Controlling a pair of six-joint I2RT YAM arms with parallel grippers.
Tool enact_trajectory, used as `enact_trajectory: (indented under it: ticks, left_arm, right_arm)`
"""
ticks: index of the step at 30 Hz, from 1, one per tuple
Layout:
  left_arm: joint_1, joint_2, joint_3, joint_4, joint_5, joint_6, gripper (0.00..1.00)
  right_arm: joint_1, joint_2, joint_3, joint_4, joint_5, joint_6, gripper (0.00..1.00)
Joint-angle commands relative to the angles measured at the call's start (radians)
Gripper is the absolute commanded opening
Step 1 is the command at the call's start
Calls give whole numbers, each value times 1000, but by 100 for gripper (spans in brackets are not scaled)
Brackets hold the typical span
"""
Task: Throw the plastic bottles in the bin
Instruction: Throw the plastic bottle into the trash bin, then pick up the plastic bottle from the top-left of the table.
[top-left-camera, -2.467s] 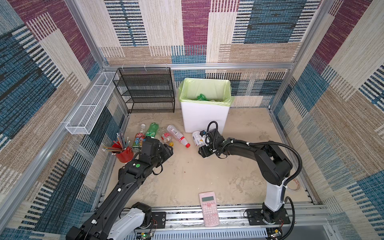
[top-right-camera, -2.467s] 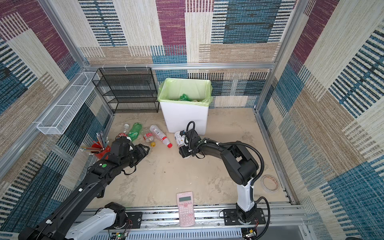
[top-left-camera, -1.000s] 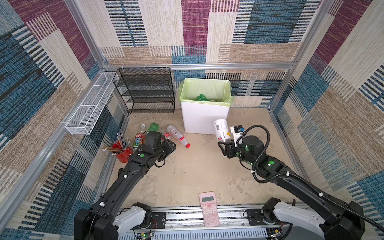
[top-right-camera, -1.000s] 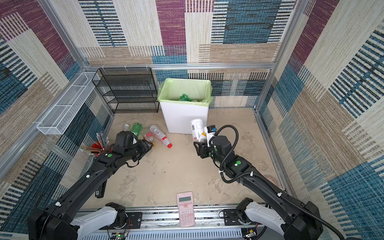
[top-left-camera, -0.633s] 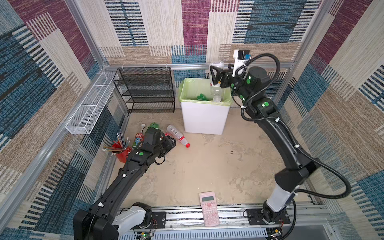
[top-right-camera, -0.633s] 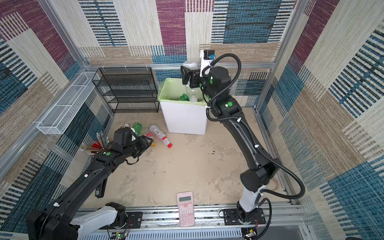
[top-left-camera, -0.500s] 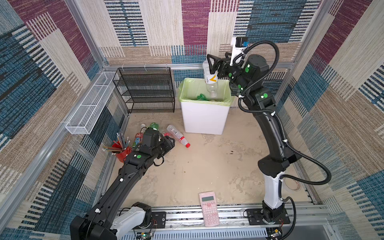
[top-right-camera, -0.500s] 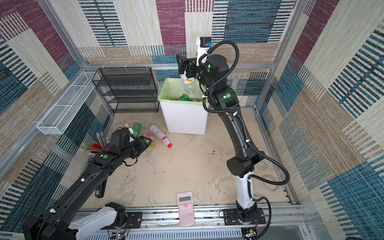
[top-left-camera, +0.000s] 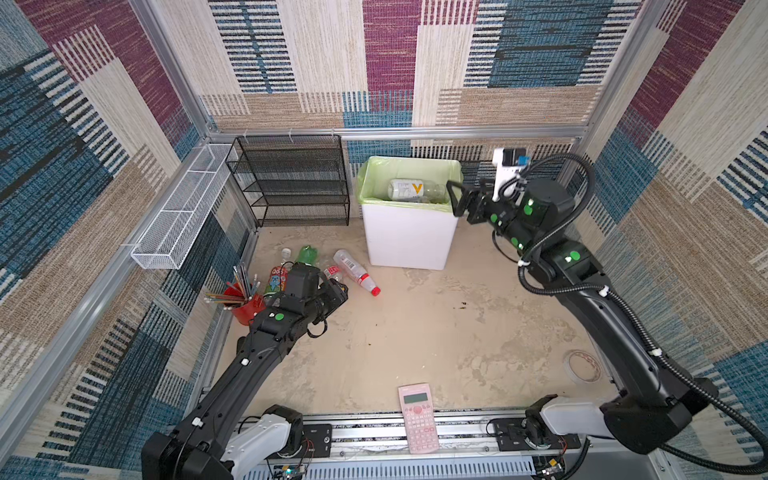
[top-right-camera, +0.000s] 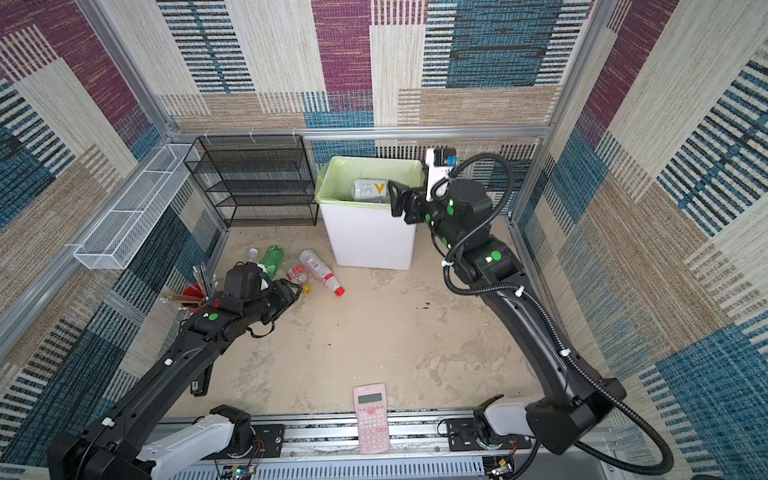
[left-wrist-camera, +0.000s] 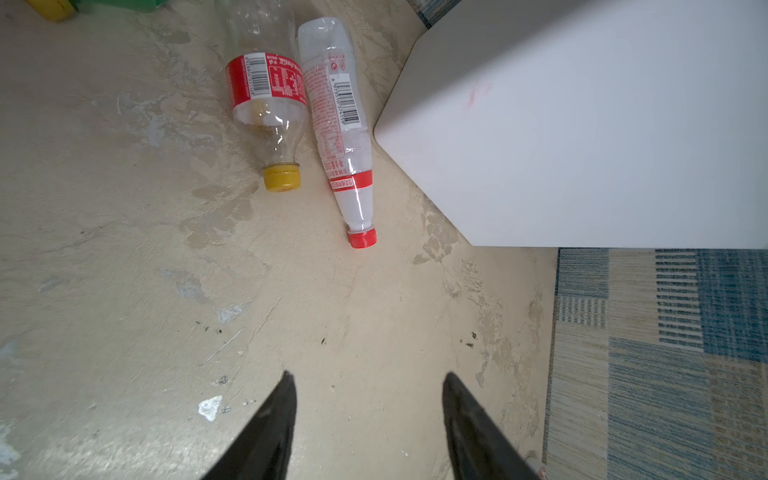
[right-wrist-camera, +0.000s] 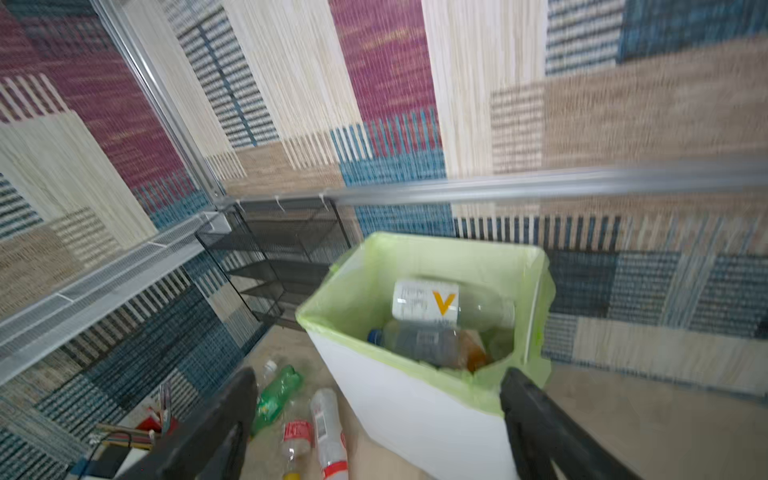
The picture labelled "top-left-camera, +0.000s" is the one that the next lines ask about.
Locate white yellow label bottle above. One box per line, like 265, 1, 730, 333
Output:
387, 179, 448, 204

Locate green bottle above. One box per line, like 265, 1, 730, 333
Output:
296, 245, 318, 266

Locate red pencil cup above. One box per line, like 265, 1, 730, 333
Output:
205, 263, 266, 326

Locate qoo red label bottle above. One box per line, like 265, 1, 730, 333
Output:
264, 248, 293, 296

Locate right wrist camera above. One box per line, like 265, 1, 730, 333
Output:
492, 147, 531, 201

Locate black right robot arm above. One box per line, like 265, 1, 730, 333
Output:
446, 179, 767, 475

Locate black wire mesh shelf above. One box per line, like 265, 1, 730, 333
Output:
226, 135, 351, 227

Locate clear bottle red cap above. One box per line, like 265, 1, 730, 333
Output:
333, 249, 381, 297

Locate small red label bottle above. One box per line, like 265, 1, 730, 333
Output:
323, 264, 343, 282

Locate white wire wall basket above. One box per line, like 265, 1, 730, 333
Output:
131, 144, 230, 270

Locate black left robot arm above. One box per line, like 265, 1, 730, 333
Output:
141, 264, 348, 479

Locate white bin with green liner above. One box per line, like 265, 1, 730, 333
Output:
356, 156, 463, 270

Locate pink calculator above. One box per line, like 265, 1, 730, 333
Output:
398, 383, 439, 454

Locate tape roll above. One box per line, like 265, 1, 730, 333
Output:
563, 350, 603, 385

